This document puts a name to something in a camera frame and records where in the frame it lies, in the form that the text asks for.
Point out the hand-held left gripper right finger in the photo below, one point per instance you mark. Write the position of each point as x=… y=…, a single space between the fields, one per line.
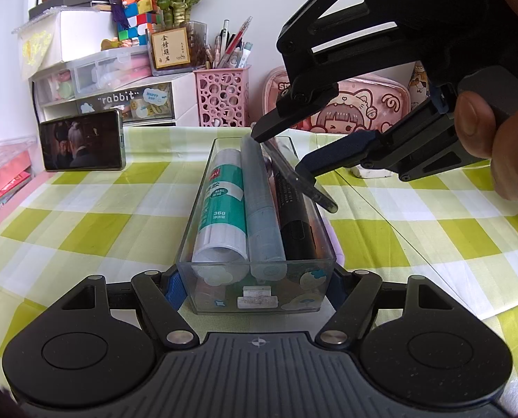
x=336 y=289

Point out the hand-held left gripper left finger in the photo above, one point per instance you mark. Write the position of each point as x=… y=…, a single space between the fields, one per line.
x=174 y=291

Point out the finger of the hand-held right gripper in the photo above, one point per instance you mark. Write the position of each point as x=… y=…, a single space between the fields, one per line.
x=341 y=150
x=276 y=122

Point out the clear plastic box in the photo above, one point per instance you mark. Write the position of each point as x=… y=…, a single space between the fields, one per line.
x=298 y=300

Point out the orange highlighter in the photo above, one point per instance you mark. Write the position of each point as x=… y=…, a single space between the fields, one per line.
x=319 y=237

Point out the black marker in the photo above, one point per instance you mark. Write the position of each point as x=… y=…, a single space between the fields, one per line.
x=296 y=226

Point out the white green glue stick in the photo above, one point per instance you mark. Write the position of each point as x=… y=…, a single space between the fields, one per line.
x=220 y=209

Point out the light blue marker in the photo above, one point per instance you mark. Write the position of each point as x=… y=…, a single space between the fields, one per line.
x=263 y=226

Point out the person's right hand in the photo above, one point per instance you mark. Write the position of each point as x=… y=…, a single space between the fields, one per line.
x=515 y=161

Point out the white eraser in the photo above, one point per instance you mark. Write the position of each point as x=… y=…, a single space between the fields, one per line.
x=372 y=173

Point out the pink perforated pen holder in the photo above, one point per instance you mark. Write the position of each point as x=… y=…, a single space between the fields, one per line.
x=220 y=100

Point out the pink illustrated book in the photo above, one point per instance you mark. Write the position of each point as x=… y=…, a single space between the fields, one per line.
x=420 y=85

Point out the pink cartoon pencil case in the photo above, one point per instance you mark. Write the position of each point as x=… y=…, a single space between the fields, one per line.
x=385 y=100

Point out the bunch of assorted pens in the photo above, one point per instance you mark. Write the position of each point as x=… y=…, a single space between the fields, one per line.
x=230 y=52

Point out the white drawer unit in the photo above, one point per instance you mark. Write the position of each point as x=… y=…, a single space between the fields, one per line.
x=183 y=96

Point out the green white checked tablecloth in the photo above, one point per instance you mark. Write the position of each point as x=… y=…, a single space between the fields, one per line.
x=111 y=209

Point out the glass vase with label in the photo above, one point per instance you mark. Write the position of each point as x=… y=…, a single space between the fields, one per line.
x=170 y=48

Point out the smartphone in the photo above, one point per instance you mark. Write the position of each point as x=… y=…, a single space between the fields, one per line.
x=82 y=141

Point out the small yellow figurine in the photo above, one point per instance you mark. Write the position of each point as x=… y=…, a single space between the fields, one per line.
x=117 y=43

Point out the clear drawer box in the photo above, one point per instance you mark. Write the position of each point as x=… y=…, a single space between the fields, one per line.
x=102 y=76

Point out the pink file folder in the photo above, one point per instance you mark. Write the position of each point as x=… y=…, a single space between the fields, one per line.
x=2 y=183

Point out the white storage box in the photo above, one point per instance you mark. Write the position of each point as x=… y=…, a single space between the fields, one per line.
x=85 y=35

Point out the yellow patterned bag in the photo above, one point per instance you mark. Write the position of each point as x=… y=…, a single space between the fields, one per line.
x=35 y=48

